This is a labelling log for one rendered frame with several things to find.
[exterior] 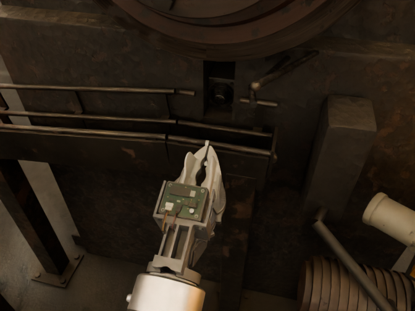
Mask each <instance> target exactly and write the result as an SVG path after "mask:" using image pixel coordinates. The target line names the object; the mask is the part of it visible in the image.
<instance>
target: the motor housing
mask: <svg viewBox="0 0 415 311"><path fill-rule="evenodd" d="M358 265H359V266H360V267H361V268H362V270H363V271H364V272H365V274H366V275H367V276H368V277H369V278H370V280H371V281H372V282H373V283H374V284H375V286H376V287H377V288H378V290H379V291H380V292H381V293H382V294H383V295H384V297H385V298H386V299H391V300H393V301H394V303H395V305H396V307H397V309H398V311H412V310H413V308H415V281H413V280H411V279H410V278H408V277H407V276H405V272H399V271H392V270H389V269H383V268H380V267H373V266H371V265H367V266H366V265H365V264H361V263H360V264H358ZM297 309H298V311H380V310H379V308H378V307H377V306H376V305H375V304H374V302H373V301H372V299H371V298H370V297H369V296H368V295H367V293H366V292H365V290H363V288H362V287H361V285H360V284H359V283H358V282H357V281H356V279H355V278H354V276H353V275H352V274H351V273H350V272H349V271H348V269H347V268H346V267H345V266H344V265H343V263H342V262H341V261H340V259H333V260H332V258H331V257H326V258H324V256H322V255H318V256H317V257H315V256H312V255H311V256H310V258H309V260H308V261H305V260H304V262H303V264H302V266H301V271H300V277H299V282H298V293H297Z"/></svg>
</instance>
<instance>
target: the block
mask: <svg viewBox="0 0 415 311"><path fill-rule="evenodd" d="M376 136H377V126H376V122H375V116H374V110H373V106H372V101H371V100H369V99H366V98H361V97H351V96H342V95H336V94H330V95H328V96H327V97H326V99H325V100H324V105H323V107H322V111H321V116H320V118H319V123H318V125H317V130H316V134H315V137H314V141H313V144H312V148H311V152H310V155H309V159H308V163H307V166H306V170H305V173H304V177H303V181H302V186H301V208H300V211H301V213H302V215H303V216H305V217H309V218H312V217H313V215H314V214H315V213H316V211H317V209H318V208H319V207H320V206H326V208H328V210H329V212H328V214H327V216H326V217H325V219H324V220H325V221H330V222H338V221H339V220H340V219H341V217H342V215H343V212H344V210H345V207H346V205H347V203H348V200H349V198H350V196H351V193H352V191H353V189H354V186H355V184H356V182H357V180H358V177H359V175H360V173H361V170H362V168H363V166H364V163H365V161H366V159H367V156H368V154H369V151H370V150H371V147H372V145H373V142H374V140H375V137H376Z"/></svg>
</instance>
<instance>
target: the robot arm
mask: <svg viewBox="0 0 415 311"><path fill-rule="evenodd" d="M206 160H207V167H206V168H205V171H206V178H205V180H204V181H203V182H202V184H201V186H197V184H196V180H197V178H198V176H199V174H200V173H201V167H202V165H203V163H205V162H206ZM163 192H164V193H163ZM162 194H163V195H162ZM161 198H162V200H161ZM160 202H161V203H160ZM159 205H160V206H159ZM225 206H226V196H225V190H224V186H223V182H222V175H221V171H220V166H219V161H218V158H217V155H216V153H215V151H214V150H213V148H212V146H207V145H205V146H204V147H203V148H201V149H200V150H199V151H198V152H196V153H195V155H193V154H192V153H191V152H188V153H187V155H186V157H185V166H184V168H183V170H182V173H181V175H180V177H179V178H178V179H176V180H175V181H174V182H173V181H168V182H166V180H164V182H163V184H162V188H161V192H160V194H159V198H158V200H157V204H156V208H155V210H154V213H153V218H154V219H155V221H156V223H157V224H158V225H159V227H160V229H161V231H162V233H163V234H164V236H163V239H162V242H161V246H160V250H159V253H158V255H154V259H153V261H152V262H149V264H148V267H147V270H146V273H140V274H139V275H138V276H137V278H136V282H135V285H134V288H133V292H132V294H129V295H128V296H127V302H129V305H128V307H127V311H202V308H203V302H204V297H205V292H204V290H203V289H202V288H200V287H198V286H199V283H200V279H201V275H200V274H199V273H197V272H195V271H193V270H190V269H188V267H194V266H195V264H196V262H197V261H198V259H199V258H200V257H201V255H202V253H203V252H204V250H205V249H206V247H207V243H208V241H209V240H210V238H211V237H213V236H214V232H213V229H214V228H215V225H216V223H218V224H221V223H222V221H221V220H222V215H223V213H224V210H225Z"/></svg>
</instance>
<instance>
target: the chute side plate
mask: <svg viewBox="0 0 415 311"><path fill-rule="evenodd" d="M167 145H168V150H167ZM167 145H166V142H165V141H154V140H145V139H128V138H111V137H102V136H84V135H67V134H56V133H40V132H30V131H13V130H0V158H1V159H14V160H26V161H34V162H46V163H53V164H66V165H79V166H86V167H98V168H111V169H118V170H131V171H138V172H151V173H163V174H171V175H178V176H180V175H181V173H182V170H183V168H184V166H185V157H186V155H187V153H188V152H191V153H192V154H193V155H195V153H196V152H198V151H199V150H200V149H201V148H203V147H201V146H193V145H188V144H180V143H174V142H170V141H168V143H167ZM213 150H214V151H215V153H216V155H217V158H218V161H219V166H220V171H221V175H222V182H223V184H225V183H226V174H227V173H229V174H233V175H240V176H247V177H251V178H256V188H255V189H258V190H262V191H263V189H264V181H265V177H266V170H267V163H268V157H263V156H257V155H250V154H244V153H239V152H232V151H224V150H220V149H213ZM206 167H207V166H205V165H204V163H203V165H202V167H201V173H200V174H199V176H198V178H197V179H199V180H205V178H206V171H205V168H206Z"/></svg>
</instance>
